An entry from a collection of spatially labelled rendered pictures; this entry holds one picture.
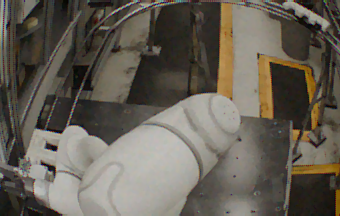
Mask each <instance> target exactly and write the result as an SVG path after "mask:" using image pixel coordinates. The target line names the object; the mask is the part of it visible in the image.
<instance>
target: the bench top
mask: <svg viewBox="0 0 340 216"><path fill-rule="evenodd" d="M74 102H75V98H67V97H61V96H59V99H58V101H57V104H56V105H55V109H54V111H53V114H52V118H51V119H50V123H49V124H52V125H56V126H59V127H64V128H66V124H67V122H68V118H69V116H70V113H71V111H72V106H73V104H74ZM167 109H169V108H163V107H154V106H144V105H134V104H124V103H115V102H106V101H97V100H90V99H79V100H78V103H77V105H76V107H75V112H74V114H73V115H72V120H71V122H70V126H72V125H74V126H78V127H80V128H82V129H83V130H85V131H86V132H87V134H88V136H89V137H90V136H93V137H97V138H99V139H101V140H103V141H104V143H106V144H107V145H108V146H110V145H112V143H114V142H115V141H116V140H118V139H119V138H120V137H121V136H122V135H126V134H128V133H130V132H131V131H133V130H134V129H136V128H137V127H138V126H140V125H141V124H142V123H144V122H146V121H147V120H149V118H151V117H153V116H154V113H161V112H163V111H165V110H167ZM292 125H293V122H292V121H290V120H284V119H281V120H277V119H271V118H264V117H249V116H240V128H241V129H240V132H239V134H238V137H237V139H238V138H241V139H242V141H238V140H237V139H236V140H235V142H234V144H233V145H232V147H231V148H230V149H229V151H228V152H226V153H225V154H223V155H222V156H220V157H219V158H218V161H217V163H216V164H215V166H214V167H213V168H212V169H211V171H210V172H208V173H207V175H206V176H205V177H204V178H203V179H202V181H200V182H199V183H198V184H197V186H196V187H194V188H193V189H192V190H191V192H189V194H188V195H187V197H186V198H187V200H186V202H185V205H184V207H183V208H182V210H181V213H180V215H179V216H287V212H288V204H289V196H290V195H289V193H290V184H291V174H292V172H291V170H292V157H293V156H292V151H293V148H292V144H293V140H292V136H293V132H292Z"/></svg>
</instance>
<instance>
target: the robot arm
mask: <svg viewBox="0 0 340 216"><path fill-rule="evenodd" d="M240 129H241V128H240V116H239V113H238V111H237V107H236V106H235V104H234V103H233V102H232V101H230V100H229V99H228V98H227V97H224V96H222V95H219V94H208V93H202V94H196V95H192V96H190V98H188V99H186V100H184V101H182V102H179V103H178V104H176V105H175V106H173V107H171V108H169V109H167V110H165V111H163V112H161V113H158V114H156V115H154V116H153V117H151V118H149V120H147V121H146V122H144V123H142V124H141V125H140V126H138V127H137V128H136V129H134V130H133V131H131V132H130V133H128V134H126V135H122V136H121V137H120V138H119V139H118V140H116V141H115V142H114V143H112V145H110V146H108V145H107V144H106V143H104V141H103V140H101V139H99V138H97V137H93V136H90V137H89V136H88V134H87V132H86V131H85V130H83V129H82V128H80V127H78V126H74V125H72V126H69V127H68V128H66V130H64V132H63V134H62V135H61V138H60V140H59V144H58V149H57V157H56V175H55V176H56V177H55V179H54V182H53V183H51V182H48V181H46V180H42V179H40V178H36V179H34V178H32V177H30V176H26V177H24V176H22V175H21V174H20V173H19V170H18V169H19V168H18V167H13V166H10V165H7V164H5V163H3V162H0V169H1V170H0V173H1V174H3V175H4V176H6V177H7V178H9V179H11V180H12V182H11V181H9V182H8V181H3V178H1V177H0V185H1V187H2V188H3V187H4V190H5V191H6V192H8V193H12V194H13V195H15V196H19V197H21V198H22V199H24V200H25V199H26V195H27V197H28V198H30V199H33V200H35V201H37V203H38V204H40V205H44V206H45V207H48V208H51V209H53V210H55V211H57V212H58V213H60V214H62V215H64V216H179V215H180V213H181V210H182V208H183V207H184V205H185V202H186V200H187V198H186V197H187V195H188V194H189V192H191V190H192V189H193V188H194V187H196V186H197V184H198V183H199V182H200V181H202V179H203V178H204V177H205V176H206V175H207V173H208V172H210V171H211V169H212V168H213V167H214V166H215V164H216V163H217V161H218V158H219V157H220V156H222V155H223V154H225V153H226V152H228V151H229V149H230V148H231V147H232V145H233V144H234V142H235V140H236V139H237V137H238V134H239V132H240ZM14 178H15V179H14Z"/></svg>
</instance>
